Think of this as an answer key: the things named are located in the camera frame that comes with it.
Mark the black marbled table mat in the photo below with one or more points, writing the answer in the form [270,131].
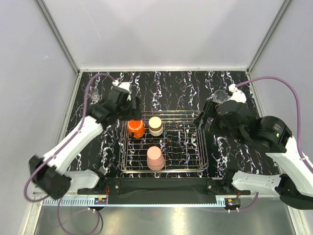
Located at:
[176,90]

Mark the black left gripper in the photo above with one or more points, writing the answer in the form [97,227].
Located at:
[134,114]

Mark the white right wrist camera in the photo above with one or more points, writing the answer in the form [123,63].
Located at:
[236,94]

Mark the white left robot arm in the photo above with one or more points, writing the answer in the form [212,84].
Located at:
[50,171]

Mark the orange translucent plastic cup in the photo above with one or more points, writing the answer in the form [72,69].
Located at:
[136,128]

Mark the small clear glass cup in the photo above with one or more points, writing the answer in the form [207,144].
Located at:
[93,94]

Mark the pink plastic cup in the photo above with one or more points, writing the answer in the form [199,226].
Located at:
[155,158]

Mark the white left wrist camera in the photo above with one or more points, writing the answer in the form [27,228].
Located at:
[124,85]

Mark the metal wire dish rack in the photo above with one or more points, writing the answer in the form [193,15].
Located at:
[182,144]

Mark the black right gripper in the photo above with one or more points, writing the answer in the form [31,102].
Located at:
[200,121]

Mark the beige brown ceramic cup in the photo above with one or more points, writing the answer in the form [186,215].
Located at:
[155,126]

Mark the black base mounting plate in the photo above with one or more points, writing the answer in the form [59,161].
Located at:
[157,191]

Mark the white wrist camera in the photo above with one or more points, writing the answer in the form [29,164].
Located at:
[236,94]
[124,85]

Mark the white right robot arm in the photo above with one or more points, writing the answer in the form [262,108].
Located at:
[269,135]

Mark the large clear glass cup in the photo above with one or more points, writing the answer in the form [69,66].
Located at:
[220,96]

